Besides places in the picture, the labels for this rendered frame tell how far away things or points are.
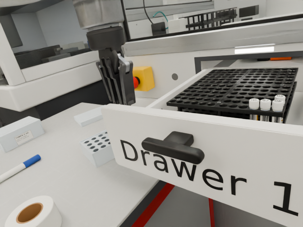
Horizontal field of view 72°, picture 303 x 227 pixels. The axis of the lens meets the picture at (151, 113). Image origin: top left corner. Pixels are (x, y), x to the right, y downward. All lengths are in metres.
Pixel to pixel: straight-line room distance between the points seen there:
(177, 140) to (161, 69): 0.44
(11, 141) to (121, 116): 0.51
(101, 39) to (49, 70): 0.62
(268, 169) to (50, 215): 0.31
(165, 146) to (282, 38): 0.38
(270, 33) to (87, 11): 0.37
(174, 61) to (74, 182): 0.41
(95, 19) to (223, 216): 0.75
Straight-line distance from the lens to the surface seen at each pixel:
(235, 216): 0.85
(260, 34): 0.53
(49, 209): 0.38
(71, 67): 1.07
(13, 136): 0.75
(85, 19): 0.43
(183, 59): 0.60
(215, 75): 0.50
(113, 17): 0.43
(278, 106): 0.31
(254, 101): 0.31
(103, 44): 0.43
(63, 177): 0.51
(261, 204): 0.27
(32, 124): 0.76
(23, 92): 0.98
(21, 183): 0.57
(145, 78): 0.65
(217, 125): 0.22
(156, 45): 0.65
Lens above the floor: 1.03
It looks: 23 degrees down
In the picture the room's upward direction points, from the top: 11 degrees counter-clockwise
